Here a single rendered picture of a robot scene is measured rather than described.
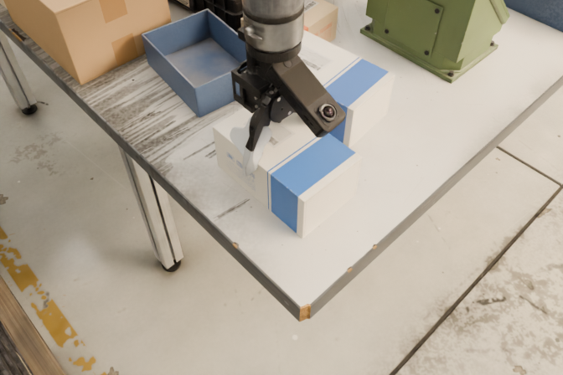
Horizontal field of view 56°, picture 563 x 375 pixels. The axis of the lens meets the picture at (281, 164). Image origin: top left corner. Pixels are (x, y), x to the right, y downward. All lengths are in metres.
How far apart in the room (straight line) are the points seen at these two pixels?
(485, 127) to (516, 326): 0.75
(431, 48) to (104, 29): 0.62
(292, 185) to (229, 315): 0.83
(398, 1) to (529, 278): 0.96
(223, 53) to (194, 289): 0.73
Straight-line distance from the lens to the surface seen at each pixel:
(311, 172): 0.75
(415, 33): 1.08
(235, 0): 1.08
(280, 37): 0.64
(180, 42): 1.11
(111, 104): 1.03
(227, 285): 1.55
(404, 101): 1.01
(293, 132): 0.80
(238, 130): 0.76
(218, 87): 0.95
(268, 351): 1.46
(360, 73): 0.92
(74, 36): 1.04
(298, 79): 0.68
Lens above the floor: 1.36
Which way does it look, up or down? 49 degrees down
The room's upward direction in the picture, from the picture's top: straight up
